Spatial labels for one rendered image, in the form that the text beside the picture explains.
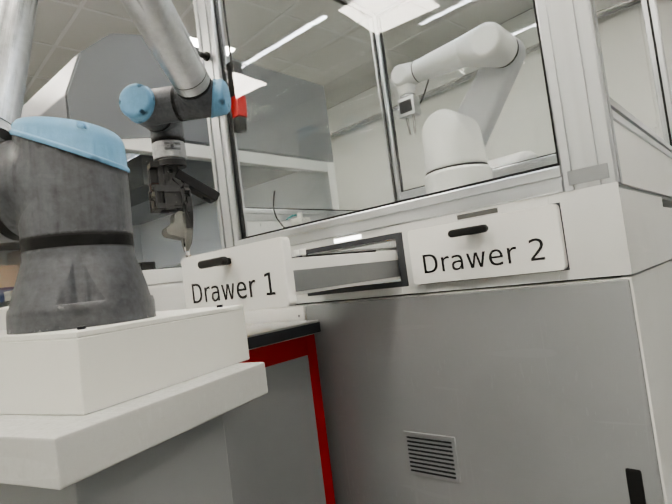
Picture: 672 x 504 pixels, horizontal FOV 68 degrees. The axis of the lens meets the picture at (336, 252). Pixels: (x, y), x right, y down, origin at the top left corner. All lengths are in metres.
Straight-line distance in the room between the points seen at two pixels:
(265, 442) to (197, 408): 0.56
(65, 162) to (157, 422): 0.28
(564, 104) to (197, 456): 0.76
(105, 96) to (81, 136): 1.20
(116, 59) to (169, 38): 0.89
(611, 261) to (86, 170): 0.75
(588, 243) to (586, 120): 0.20
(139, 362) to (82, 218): 0.16
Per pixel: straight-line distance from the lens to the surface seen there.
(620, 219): 0.89
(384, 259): 1.01
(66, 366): 0.53
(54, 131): 0.61
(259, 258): 0.82
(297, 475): 1.18
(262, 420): 1.09
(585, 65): 0.94
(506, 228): 0.92
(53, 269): 0.59
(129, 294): 0.58
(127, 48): 1.92
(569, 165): 0.91
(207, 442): 0.63
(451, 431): 1.06
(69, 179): 0.60
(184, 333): 0.60
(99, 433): 0.48
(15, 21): 0.83
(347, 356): 1.17
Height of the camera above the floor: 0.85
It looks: 3 degrees up
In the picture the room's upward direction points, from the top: 7 degrees counter-clockwise
